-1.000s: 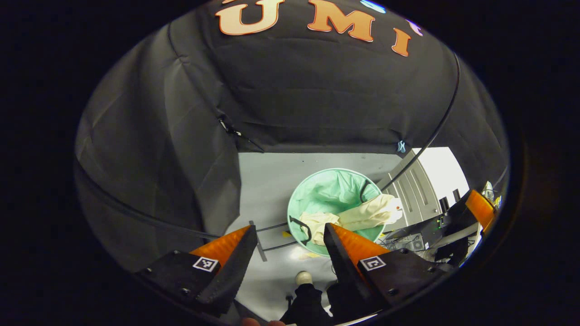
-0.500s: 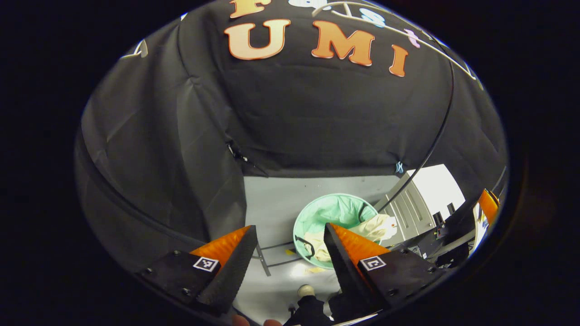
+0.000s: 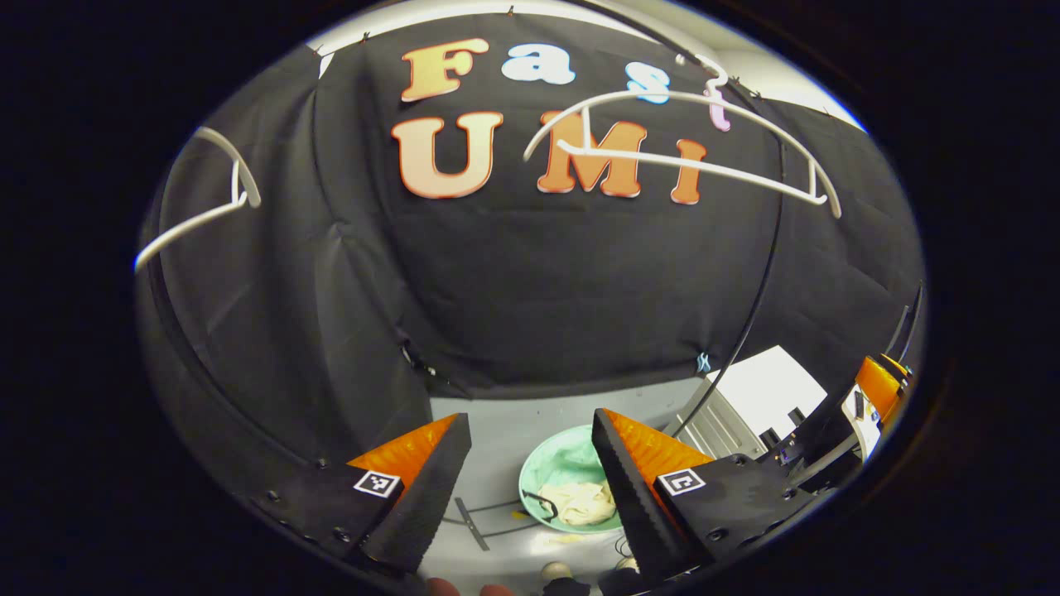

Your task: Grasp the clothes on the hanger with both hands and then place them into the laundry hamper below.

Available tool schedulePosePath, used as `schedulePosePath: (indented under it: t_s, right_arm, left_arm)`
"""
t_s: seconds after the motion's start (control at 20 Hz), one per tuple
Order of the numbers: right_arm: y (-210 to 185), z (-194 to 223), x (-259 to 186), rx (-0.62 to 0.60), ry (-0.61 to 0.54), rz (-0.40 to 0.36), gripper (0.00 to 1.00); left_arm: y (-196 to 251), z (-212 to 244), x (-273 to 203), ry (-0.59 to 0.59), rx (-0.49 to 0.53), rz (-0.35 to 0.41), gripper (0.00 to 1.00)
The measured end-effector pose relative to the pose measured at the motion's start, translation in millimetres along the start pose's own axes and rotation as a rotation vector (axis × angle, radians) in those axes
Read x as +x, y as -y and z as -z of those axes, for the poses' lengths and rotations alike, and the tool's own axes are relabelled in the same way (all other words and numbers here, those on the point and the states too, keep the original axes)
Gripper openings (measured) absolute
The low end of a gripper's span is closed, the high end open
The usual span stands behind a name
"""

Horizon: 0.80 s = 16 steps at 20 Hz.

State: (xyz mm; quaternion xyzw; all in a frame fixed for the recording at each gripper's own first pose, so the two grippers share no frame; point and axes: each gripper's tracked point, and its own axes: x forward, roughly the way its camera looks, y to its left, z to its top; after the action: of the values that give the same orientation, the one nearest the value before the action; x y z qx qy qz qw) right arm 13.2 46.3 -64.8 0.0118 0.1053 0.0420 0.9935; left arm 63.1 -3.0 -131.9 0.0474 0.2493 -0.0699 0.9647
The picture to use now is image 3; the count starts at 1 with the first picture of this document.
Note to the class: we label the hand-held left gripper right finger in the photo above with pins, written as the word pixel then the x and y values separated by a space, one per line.
pixel 629 505

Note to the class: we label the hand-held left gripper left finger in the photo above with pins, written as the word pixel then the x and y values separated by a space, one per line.
pixel 422 497

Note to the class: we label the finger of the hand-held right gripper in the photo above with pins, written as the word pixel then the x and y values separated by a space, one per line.
pixel 878 385

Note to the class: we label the cream button shirt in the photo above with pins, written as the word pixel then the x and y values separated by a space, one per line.
pixel 580 501

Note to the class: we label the green laundry hamper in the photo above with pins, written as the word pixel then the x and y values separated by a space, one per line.
pixel 555 463

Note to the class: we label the white plastic hanger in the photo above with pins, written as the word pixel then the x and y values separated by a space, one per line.
pixel 580 150
pixel 244 199

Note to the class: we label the dark floor strip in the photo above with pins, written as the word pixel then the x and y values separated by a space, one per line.
pixel 470 523

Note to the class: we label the white floor board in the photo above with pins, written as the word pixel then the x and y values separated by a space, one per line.
pixel 770 389

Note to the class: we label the white-toed black shoe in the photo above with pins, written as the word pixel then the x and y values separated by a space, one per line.
pixel 556 573

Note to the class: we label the grey ribbed panel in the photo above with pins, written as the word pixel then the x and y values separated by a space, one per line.
pixel 720 426

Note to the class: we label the black backdrop cloth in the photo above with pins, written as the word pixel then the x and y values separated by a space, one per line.
pixel 538 290

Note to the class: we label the black clothes rail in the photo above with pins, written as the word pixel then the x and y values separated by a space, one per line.
pixel 775 265

